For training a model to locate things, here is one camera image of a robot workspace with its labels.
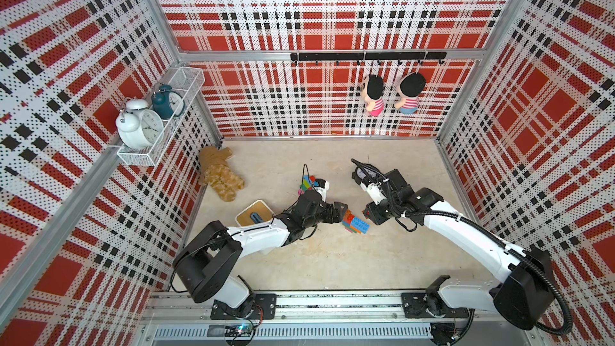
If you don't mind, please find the doll with pink stripes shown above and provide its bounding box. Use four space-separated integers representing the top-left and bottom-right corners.
360 75 384 117

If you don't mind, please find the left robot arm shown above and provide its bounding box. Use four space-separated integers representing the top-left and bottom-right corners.
172 190 349 318

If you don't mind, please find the white alarm clock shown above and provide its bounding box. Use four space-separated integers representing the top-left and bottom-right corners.
115 99 164 150

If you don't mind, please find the black round table clock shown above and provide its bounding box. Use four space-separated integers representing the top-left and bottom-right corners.
352 167 370 187

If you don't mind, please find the brown teddy bear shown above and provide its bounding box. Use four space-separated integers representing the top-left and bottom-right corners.
199 146 245 203

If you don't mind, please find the white tray with wood lid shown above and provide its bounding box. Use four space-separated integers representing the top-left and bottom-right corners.
235 200 274 227

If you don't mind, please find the orange block front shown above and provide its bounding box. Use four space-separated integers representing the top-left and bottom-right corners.
342 211 354 227

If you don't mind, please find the doll with blue shorts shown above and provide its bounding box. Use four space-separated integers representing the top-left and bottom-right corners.
394 72 427 115

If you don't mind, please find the electronics board with wires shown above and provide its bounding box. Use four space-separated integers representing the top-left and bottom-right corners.
207 320 262 346

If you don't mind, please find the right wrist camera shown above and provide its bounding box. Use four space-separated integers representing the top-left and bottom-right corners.
361 182 387 205

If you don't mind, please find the teal alarm clock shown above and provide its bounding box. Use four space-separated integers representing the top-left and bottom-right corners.
152 84 185 120

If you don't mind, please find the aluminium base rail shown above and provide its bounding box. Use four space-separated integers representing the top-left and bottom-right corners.
135 290 549 345

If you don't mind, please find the white wire shelf basket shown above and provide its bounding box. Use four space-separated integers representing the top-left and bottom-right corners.
115 67 205 168

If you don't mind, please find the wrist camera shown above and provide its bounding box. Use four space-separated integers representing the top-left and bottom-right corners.
361 182 387 205
312 178 330 202

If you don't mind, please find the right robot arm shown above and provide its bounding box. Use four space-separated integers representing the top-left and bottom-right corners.
352 160 573 336

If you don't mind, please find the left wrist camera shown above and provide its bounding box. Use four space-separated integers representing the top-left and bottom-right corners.
312 178 330 202

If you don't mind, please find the black hook rail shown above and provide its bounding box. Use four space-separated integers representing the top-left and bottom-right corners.
290 51 448 62

